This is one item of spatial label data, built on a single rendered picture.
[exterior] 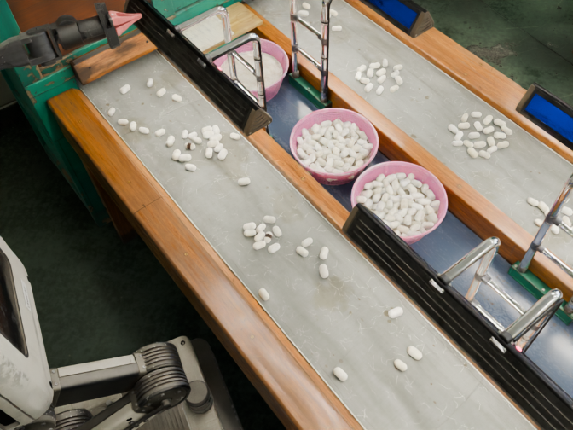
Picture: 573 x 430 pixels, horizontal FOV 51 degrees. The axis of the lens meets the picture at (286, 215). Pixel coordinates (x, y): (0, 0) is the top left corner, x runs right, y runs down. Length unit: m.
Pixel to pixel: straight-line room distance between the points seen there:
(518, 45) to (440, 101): 1.52
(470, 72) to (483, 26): 1.48
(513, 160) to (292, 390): 0.95
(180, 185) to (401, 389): 0.85
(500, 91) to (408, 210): 0.55
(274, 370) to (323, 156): 0.69
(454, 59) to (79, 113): 1.24
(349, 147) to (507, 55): 1.71
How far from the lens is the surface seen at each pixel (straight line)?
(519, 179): 1.86
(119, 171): 1.85
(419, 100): 2.01
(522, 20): 3.66
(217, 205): 1.73
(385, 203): 1.74
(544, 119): 1.57
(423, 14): 1.73
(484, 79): 2.08
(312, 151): 1.83
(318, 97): 2.03
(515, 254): 1.72
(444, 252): 1.74
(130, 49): 2.12
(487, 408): 1.51
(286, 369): 1.46
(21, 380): 1.01
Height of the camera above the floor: 2.13
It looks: 55 degrees down
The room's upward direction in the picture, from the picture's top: 4 degrees counter-clockwise
